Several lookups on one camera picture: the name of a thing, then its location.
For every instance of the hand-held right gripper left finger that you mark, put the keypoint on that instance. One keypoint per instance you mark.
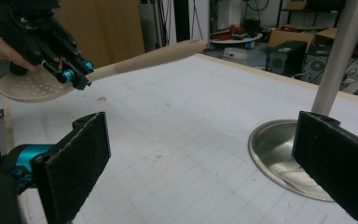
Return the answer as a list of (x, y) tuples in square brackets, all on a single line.
[(74, 168)]

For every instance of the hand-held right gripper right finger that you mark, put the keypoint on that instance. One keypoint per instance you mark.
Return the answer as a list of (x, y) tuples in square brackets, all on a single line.
[(335, 161)]

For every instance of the beige slotted spoon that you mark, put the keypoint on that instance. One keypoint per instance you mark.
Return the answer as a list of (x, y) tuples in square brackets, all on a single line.
[(152, 57)]

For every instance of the large brown cardboard sheet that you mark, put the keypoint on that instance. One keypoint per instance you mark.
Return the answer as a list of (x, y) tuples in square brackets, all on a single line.
[(105, 28)]

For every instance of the metal stand with round base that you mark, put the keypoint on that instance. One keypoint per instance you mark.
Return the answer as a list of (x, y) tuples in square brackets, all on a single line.
[(273, 149)]

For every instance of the computer tower with fan grille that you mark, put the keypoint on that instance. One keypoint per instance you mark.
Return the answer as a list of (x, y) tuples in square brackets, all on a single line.
[(318, 65)]

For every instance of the black computer tower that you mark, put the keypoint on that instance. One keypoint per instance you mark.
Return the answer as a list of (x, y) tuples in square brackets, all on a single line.
[(287, 59)]

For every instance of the open cardboard box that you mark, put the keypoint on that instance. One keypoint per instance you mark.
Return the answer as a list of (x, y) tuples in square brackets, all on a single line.
[(292, 35)]

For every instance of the black metal shelf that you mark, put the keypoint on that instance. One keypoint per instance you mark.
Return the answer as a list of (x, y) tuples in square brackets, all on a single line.
[(307, 12)]

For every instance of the round white table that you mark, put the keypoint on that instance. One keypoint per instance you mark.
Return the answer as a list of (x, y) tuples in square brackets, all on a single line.
[(236, 39)]

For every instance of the small cardboard box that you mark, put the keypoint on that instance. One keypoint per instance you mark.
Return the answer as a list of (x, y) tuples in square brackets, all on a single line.
[(296, 4)]

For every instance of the red tool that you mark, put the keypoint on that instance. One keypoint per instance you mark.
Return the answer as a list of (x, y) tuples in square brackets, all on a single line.
[(236, 29)]

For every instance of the black upright post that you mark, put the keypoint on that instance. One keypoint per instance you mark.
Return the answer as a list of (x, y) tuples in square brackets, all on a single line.
[(181, 18)]

